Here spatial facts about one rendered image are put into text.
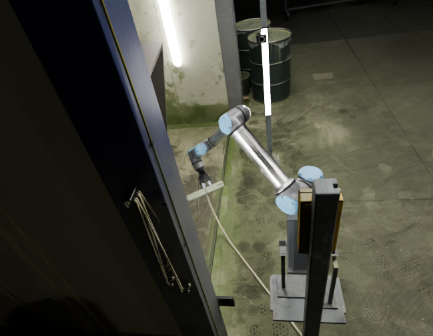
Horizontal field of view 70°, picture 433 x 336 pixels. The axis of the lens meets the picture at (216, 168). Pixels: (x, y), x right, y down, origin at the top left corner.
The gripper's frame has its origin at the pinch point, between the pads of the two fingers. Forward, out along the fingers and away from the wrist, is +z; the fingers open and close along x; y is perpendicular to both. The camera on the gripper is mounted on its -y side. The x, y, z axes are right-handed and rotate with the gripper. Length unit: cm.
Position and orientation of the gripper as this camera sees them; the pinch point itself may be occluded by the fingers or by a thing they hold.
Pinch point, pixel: (209, 191)
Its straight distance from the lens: 245.1
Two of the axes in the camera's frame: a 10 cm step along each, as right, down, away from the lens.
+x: -9.1, 3.5, -2.1
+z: 3.8, 9.1, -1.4
